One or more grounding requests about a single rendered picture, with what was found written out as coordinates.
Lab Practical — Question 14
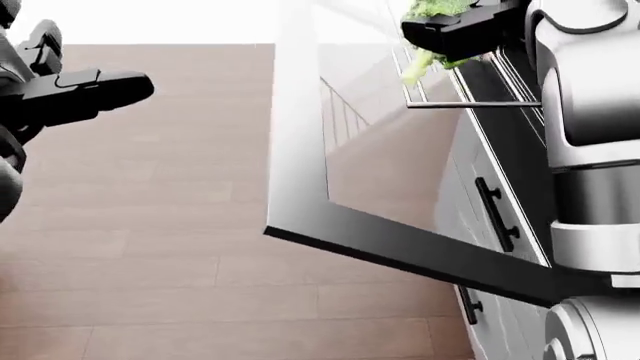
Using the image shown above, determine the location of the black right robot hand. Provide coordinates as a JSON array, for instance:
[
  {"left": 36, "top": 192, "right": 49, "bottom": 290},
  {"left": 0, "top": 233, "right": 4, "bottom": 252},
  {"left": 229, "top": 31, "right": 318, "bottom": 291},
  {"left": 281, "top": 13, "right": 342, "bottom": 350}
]
[{"left": 401, "top": 0, "right": 532, "bottom": 63}]

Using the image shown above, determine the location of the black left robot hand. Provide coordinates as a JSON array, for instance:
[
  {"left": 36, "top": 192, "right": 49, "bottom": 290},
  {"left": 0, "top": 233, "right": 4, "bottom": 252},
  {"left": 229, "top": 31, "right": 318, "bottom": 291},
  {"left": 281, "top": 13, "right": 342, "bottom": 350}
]
[{"left": 0, "top": 18, "right": 156, "bottom": 159}]

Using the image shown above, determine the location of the green broccoli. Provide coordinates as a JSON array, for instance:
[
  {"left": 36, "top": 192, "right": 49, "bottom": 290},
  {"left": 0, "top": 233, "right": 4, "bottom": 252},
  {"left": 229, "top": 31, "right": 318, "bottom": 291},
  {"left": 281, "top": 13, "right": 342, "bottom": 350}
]
[{"left": 401, "top": 0, "right": 485, "bottom": 86}]

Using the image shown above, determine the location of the oven with dark cavity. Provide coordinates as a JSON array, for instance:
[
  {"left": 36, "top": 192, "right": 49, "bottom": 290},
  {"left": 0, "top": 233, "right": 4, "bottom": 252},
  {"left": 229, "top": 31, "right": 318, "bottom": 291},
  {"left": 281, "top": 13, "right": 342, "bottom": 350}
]
[{"left": 447, "top": 50, "right": 555, "bottom": 268}]

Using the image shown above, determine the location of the oven door with glass window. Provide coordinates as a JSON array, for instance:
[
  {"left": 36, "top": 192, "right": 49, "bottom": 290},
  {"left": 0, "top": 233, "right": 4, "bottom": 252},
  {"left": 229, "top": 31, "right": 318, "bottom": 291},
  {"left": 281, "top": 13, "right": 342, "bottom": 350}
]
[{"left": 262, "top": 0, "right": 557, "bottom": 307}]

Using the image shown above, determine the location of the white cabinet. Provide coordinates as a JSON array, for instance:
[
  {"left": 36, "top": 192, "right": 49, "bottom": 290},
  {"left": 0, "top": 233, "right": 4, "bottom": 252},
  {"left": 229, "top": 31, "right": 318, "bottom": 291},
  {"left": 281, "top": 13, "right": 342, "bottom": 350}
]
[{"left": 433, "top": 111, "right": 554, "bottom": 360}]

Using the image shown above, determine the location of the metal wire oven rack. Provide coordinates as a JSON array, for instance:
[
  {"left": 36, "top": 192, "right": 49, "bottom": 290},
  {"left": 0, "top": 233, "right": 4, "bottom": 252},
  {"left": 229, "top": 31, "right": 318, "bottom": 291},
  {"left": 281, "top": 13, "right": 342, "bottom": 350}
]
[{"left": 391, "top": 43, "right": 546, "bottom": 126}]

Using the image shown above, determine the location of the long black bar handle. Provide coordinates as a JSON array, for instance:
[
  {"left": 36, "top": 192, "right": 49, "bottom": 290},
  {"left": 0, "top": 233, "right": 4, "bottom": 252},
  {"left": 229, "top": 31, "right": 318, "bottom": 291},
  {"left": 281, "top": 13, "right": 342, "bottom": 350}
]
[{"left": 473, "top": 176, "right": 522, "bottom": 254}]

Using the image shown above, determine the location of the short black bar handle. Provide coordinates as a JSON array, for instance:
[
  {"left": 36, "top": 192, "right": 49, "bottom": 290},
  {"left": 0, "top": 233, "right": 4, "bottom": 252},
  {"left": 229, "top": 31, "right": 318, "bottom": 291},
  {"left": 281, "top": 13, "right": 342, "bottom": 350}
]
[{"left": 457, "top": 284, "right": 485, "bottom": 327}]

